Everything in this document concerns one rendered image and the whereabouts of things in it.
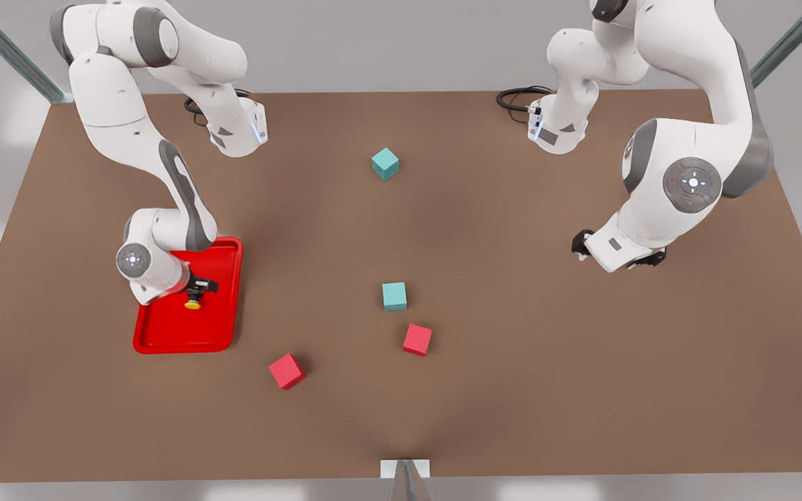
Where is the red cube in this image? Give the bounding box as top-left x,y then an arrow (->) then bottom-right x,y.
267,353 -> 307,391
402,323 -> 434,358

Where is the red tray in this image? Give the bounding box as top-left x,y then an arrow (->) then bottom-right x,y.
132,236 -> 244,355

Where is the black cable loop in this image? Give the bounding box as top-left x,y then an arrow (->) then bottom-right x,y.
184,88 -> 252,127
496,86 -> 553,125

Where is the silver frame post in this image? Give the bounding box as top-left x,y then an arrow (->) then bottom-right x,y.
380,459 -> 432,501
0,0 -> 73,105
750,0 -> 802,89

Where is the teal cube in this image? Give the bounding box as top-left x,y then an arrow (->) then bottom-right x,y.
382,281 -> 408,312
371,147 -> 401,182

